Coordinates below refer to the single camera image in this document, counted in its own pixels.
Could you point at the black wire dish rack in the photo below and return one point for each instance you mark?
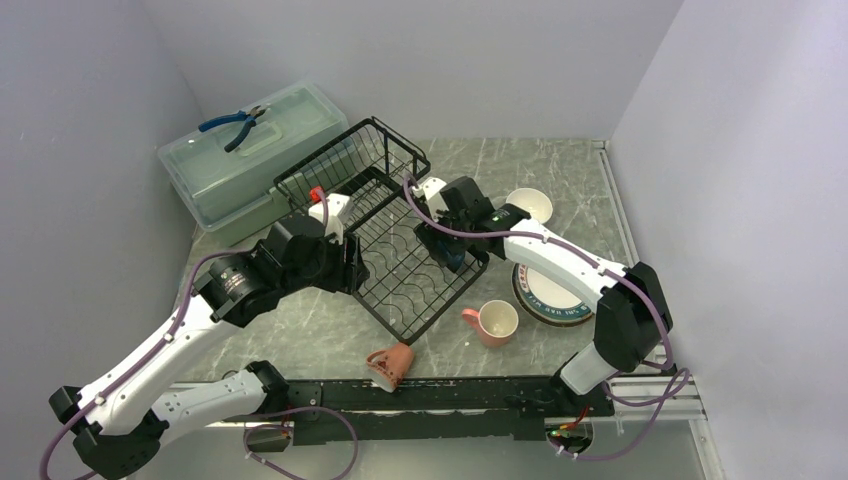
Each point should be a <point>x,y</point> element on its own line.
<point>405,289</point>

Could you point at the small pink mug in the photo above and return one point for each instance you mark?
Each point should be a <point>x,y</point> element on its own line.
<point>388,367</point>

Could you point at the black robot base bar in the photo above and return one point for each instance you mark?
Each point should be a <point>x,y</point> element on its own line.
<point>519,407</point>

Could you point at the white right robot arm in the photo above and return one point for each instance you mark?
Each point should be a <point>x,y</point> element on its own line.
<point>628,304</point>

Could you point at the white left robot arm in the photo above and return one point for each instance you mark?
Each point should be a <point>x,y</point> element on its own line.
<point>120,421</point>

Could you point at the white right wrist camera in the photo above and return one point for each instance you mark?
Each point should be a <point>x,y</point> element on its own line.
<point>431,189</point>

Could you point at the clear plastic storage box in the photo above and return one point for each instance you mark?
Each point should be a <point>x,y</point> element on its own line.
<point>224,170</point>

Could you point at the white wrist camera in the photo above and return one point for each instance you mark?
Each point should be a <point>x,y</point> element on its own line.
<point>332,211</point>
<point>431,189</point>

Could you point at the white ceramic bowl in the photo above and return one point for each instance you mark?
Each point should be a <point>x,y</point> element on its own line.
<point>536,203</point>

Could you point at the dark blue tan bowl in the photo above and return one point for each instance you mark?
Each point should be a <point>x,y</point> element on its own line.
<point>450,254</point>

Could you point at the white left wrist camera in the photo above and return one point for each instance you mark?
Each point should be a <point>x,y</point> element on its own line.
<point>332,211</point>

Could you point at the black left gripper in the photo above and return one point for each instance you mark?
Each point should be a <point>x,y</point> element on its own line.
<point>349,275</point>

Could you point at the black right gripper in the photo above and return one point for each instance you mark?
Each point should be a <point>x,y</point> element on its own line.
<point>430,238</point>

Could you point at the large pink mug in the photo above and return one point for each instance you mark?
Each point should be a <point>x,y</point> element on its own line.
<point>495,322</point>

